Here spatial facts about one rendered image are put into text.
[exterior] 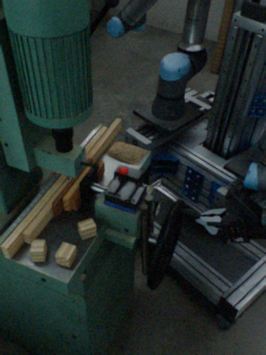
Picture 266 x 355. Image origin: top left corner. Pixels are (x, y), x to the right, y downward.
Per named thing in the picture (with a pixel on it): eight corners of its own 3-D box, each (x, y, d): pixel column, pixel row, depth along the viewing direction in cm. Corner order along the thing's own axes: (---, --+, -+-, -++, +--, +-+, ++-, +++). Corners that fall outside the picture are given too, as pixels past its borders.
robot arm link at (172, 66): (151, 92, 158) (154, 60, 148) (167, 78, 165) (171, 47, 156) (176, 101, 153) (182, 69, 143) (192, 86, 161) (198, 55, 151)
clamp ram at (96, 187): (102, 211, 112) (101, 190, 106) (80, 204, 114) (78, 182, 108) (115, 192, 118) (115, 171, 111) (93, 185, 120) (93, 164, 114)
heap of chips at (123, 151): (137, 165, 128) (138, 158, 126) (104, 155, 132) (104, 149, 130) (146, 150, 133) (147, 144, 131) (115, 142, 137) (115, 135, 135)
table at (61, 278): (100, 311, 97) (100, 299, 92) (3, 269, 106) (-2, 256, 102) (175, 169, 135) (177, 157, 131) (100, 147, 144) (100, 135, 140)
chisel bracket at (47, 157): (76, 182, 109) (74, 160, 103) (36, 169, 114) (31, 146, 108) (88, 168, 114) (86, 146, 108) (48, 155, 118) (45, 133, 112)
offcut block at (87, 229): (82, 240, 105) (81, 230, 102) (78, 232, 107) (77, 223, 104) (96, 234, 106) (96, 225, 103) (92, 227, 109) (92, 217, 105)
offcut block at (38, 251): (32, 261, 100) (29, 252, 97) (34, 249, 103) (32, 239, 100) (45, 261, 100) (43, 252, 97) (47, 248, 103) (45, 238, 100)
